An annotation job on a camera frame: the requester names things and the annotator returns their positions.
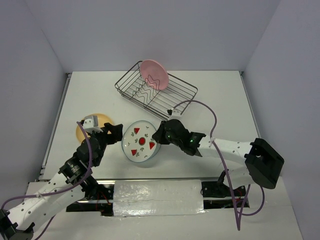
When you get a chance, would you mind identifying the watermelon pattern plate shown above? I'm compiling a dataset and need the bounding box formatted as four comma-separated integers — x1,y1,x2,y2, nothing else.
121,120,160,164
121,137,161,168

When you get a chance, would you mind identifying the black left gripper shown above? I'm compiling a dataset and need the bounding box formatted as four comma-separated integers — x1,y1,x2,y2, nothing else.
88,122,124,166

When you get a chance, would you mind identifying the black wire dish rack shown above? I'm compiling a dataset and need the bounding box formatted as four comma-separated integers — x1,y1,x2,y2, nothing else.
114,60,198,120

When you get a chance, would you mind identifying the silver taped base cover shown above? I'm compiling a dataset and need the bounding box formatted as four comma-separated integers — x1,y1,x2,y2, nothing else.
113,179,205,217

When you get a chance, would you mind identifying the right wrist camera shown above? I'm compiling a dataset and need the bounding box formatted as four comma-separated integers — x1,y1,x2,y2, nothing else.
167,108,182,121

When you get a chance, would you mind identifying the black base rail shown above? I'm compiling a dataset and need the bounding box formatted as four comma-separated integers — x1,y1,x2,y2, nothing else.
66,176,251,217

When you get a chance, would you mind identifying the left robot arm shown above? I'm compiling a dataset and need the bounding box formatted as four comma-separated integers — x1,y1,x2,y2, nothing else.
0,121,123,240

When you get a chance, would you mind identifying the pink plate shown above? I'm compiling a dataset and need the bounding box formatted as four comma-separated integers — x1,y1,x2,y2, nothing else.
139,59,169,91

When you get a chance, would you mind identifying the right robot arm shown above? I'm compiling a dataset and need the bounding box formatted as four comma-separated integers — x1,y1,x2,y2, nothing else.
152,119,285,198

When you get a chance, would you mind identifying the yellow plate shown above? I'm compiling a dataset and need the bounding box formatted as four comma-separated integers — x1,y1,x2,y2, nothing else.
75,113,115,144

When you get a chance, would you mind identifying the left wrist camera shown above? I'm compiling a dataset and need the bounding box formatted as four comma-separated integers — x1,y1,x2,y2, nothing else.
80,115,102,134

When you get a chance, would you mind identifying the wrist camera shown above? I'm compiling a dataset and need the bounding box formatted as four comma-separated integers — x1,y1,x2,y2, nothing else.
80,115,102,134
167,108,182,121

